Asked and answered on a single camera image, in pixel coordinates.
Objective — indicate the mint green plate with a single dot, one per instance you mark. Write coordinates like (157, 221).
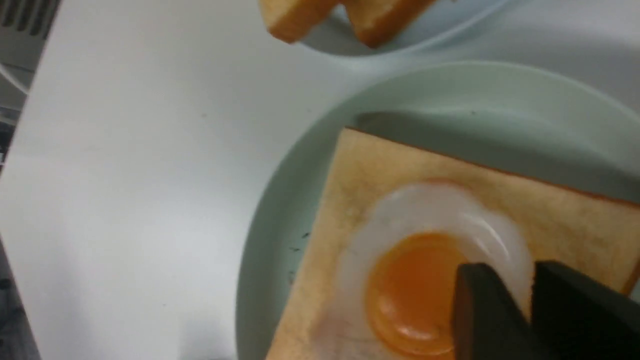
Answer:
(511, 117)

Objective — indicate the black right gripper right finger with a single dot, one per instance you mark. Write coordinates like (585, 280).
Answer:
(578, 318)

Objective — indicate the toast slice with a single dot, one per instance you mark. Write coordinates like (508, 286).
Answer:
(377, 22)
(379, 192)
(290, 21)

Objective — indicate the fried egg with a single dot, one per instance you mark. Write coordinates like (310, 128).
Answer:
(395, 280)

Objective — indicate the light blue bread plate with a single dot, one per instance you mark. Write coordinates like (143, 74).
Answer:
(441, 21)

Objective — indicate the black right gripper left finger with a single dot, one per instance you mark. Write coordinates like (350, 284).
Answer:
(486, 322)

